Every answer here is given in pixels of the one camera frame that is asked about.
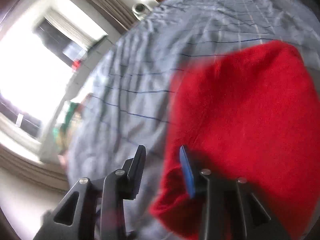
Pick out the grey plaid bed duvet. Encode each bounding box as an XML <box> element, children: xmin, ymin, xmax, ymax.
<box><xmin>67</xmin><ymin>0</ymin><xmax>319</xmax><ymax>239</ymax></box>

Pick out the green garment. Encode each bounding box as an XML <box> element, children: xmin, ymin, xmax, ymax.
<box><xmin>53</xmin><ymin>101</ymin><xmax>80</xmax><ymax>138</ymax></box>

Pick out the red knit sweater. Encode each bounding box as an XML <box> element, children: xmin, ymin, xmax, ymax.
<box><xmin>150</xmin><ymin>41</ymin><xmax>319</xmax><ymax>239</ymax></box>

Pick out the red item on cabinet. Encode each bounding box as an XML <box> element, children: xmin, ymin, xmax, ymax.
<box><xmin>72</xmin><ymin>60</ymin><xmax>81</xmax><ymax>71</ymax></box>

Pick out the white round fan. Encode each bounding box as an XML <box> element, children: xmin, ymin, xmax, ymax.
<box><xmin>132</xmin><ymin>3</ymin><xmax>151</xmax><ymax>21</ymax></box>

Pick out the white window-side cabinet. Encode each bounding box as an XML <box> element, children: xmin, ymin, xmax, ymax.
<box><xmin>38</xmin><ymin>35</ymin><xmax>113</xmax><ymax>164</ymax></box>

